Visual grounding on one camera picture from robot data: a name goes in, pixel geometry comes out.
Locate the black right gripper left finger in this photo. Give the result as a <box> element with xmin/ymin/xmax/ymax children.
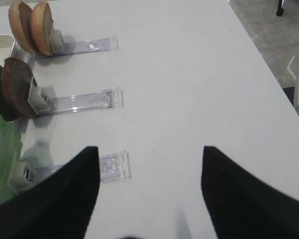
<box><xmin>0</xmin><ymin>146</ymin><xmax>100</xmax><ymax>239</ymax></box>

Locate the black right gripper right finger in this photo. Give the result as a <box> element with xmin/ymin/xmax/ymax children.
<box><xmin>201</xmin><ymin>146</ymin><xmax>299</xmax><ymax>239</ymax></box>

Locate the green lettuce leaf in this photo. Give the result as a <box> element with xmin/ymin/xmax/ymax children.
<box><xmin>0</xmin><ymin>115</ymin><xmax>22</xmax><ymax>204</ymax></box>

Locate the near bread bun slice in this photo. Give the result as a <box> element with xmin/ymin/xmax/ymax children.
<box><xmin>30</xmin><ymin>1</ymin><xmax>53</xmax><ymax>56</ymax></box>

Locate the bread bun slice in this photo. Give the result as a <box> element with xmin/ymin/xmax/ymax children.
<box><xmin>30</xmin><ymin>1</ymin><xmax>53</xmax><ymax>56</ymax></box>
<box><xmin>8</xmin><ymin>1</ymin><xmax>39</xmax><ymax>55</ymax></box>

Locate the far bread bun slice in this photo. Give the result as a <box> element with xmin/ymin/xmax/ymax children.
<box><xmin>8</xmin><ymin>1</ymin><xmax>39</xmax><ymax>55</ymax></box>

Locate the white metal tray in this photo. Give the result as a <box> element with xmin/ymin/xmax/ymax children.
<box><xmin>0</xmin><ymin>34</ymin><xmax>15</xmax><ymax>65</ymax></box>

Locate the black chair leg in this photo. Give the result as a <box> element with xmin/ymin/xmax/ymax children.
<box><xmin>276</xmin><ymin>0</ymin><xmax>284</xmax><ymax>16</ymax></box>

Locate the clear lettuce holder rail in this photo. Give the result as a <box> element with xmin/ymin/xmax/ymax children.
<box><xmin>7</xmin><ymin>150</ymin><xmax>133</xmax><ymax>192</ymax></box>

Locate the clear patty holder rail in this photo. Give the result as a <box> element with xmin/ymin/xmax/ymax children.
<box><xmin>27</xmin><ymin>87</ymin><xmax>124</xmax><ymax>117</ymax></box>

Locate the clear bun holder rail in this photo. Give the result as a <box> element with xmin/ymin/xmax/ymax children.
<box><xmin>26</xmin><ymin>29</ymin><xmax>119</xmax><ymax>59</ymax></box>

